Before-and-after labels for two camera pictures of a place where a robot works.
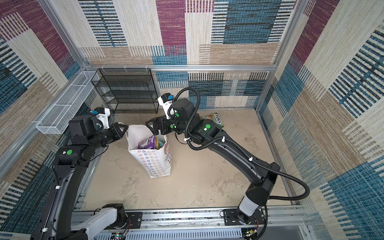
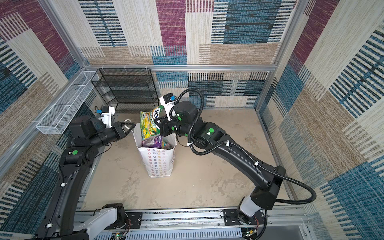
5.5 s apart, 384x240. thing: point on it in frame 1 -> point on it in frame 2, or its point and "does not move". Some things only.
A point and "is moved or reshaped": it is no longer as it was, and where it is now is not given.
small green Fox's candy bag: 214,117 -> 148,127
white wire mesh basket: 56,121 does not move
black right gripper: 156,121 does not move
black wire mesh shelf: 127,90 does not move
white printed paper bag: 157,162 is moved or reshaped
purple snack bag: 148,143 is moved or reshaped
